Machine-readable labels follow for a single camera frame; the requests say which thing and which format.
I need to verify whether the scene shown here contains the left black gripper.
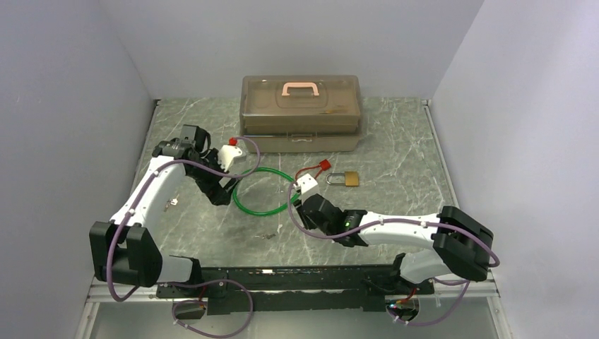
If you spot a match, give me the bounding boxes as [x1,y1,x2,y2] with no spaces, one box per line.
[189,149,240,206]

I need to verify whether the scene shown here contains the green cable lock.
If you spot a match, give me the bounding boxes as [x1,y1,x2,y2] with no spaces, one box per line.
[232,167,302,218]

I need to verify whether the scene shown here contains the small silver key pair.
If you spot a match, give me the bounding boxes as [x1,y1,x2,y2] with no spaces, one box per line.
[164,198,179,211]

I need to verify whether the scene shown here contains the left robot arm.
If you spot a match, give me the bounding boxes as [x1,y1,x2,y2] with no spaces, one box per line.
[89,125,244,297]

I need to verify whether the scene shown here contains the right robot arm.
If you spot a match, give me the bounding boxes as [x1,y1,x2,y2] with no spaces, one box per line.
[292,194,499,293]

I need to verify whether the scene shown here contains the brass padlock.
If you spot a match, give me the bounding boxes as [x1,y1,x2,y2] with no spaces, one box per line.
[325,171,360,187]

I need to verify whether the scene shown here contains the brown translucent tool box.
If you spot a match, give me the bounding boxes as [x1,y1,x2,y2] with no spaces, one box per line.
[239,75,364,153]

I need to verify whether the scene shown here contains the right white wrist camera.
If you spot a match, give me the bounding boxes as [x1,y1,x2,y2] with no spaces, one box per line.
[294,174,319,199]

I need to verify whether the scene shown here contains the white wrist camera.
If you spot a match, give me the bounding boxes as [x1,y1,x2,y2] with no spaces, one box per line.
[294,174,319,199]
[218,137,247,172]

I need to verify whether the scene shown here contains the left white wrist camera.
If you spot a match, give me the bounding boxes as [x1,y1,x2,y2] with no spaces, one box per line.
[218,137,247,172]

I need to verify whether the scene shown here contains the red cable lock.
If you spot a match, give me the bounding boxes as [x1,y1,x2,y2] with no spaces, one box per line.
[295,160,332,182]

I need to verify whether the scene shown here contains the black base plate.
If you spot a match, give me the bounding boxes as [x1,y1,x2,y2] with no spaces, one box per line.
[156,264,434,315]

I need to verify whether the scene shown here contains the pink tool box handle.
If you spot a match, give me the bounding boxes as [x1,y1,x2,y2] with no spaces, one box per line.
[281,82,320,97]

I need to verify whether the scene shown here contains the aluminium frame rail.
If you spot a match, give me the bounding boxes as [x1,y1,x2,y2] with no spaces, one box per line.
[87,266,500,303]

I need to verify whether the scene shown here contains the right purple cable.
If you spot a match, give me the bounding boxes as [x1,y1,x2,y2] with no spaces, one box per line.
[287,183,501,328]

